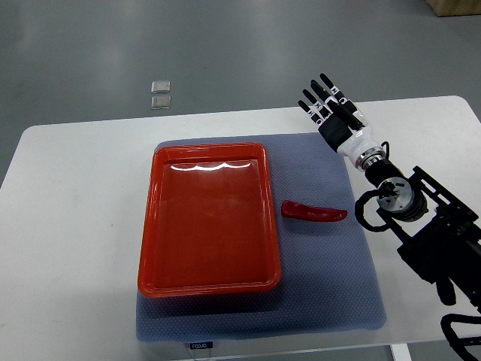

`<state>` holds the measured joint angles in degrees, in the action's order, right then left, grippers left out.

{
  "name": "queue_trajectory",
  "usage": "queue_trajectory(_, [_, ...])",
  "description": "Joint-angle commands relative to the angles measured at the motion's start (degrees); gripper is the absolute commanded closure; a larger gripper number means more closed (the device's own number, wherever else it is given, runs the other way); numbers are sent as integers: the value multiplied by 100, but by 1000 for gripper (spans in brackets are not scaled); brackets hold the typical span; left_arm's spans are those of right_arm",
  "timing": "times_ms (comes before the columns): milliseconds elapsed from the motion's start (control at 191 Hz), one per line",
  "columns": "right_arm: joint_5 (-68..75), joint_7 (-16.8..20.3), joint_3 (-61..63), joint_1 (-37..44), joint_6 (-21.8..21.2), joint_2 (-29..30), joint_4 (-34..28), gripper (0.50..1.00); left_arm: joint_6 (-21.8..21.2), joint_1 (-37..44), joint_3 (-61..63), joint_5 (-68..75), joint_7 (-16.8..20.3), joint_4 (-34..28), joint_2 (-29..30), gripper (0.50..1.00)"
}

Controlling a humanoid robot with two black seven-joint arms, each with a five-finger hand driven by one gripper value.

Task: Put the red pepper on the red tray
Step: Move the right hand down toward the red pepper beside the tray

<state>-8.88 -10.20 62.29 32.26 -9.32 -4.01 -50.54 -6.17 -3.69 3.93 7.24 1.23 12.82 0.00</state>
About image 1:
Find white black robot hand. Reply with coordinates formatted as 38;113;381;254
298;73;377;156

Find red pepper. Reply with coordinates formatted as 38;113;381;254
281;200;348;223

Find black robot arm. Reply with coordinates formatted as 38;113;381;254
298;73;480;309

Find red plastic tray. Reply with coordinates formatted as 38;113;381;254
138;142;281;299

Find cardboard box corner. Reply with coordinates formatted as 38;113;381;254
426;0;480;17

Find upper floor metal plate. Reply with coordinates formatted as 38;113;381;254
151;80;171;94

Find blue-grey textured mat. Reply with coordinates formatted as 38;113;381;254
136;133;386;342

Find white table leg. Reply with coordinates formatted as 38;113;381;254
390;343;412;361

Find black mat label tag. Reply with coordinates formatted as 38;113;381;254
189;341;213;350

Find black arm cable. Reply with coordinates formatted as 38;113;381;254
354;190;392;231

